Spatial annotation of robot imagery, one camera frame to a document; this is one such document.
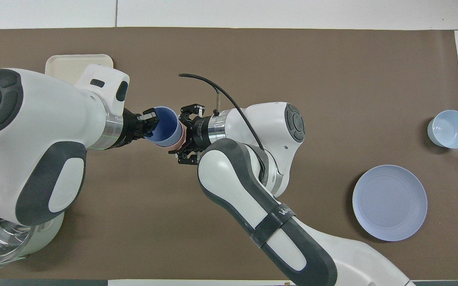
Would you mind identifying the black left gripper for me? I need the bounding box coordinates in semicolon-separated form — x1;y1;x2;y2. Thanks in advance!
117;107;161;150

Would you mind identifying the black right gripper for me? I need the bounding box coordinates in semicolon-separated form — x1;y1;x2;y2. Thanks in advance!
173;103;210;166

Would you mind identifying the pink plastic cup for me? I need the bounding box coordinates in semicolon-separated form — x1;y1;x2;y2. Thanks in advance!
161;126;186;151

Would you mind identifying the blue plastic cup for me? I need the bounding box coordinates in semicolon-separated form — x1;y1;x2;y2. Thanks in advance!
145;106;183;147

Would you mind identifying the cream rabbit print tray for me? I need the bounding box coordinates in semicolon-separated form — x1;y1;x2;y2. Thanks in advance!
45;54;114;86

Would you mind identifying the brown table mat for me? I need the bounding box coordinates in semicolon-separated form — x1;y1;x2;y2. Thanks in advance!
0;27;458;280

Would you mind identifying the pale green cooking pot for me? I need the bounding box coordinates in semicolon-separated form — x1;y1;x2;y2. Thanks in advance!
0;211;66;267

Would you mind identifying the blue round plate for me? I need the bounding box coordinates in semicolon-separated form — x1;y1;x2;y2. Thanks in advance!
352;164;428;242

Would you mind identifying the light blue bowl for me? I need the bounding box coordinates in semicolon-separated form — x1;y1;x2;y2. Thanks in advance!
427;110;458;149

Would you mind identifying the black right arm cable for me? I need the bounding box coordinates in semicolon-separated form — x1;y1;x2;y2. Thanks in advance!
178;73;267;179

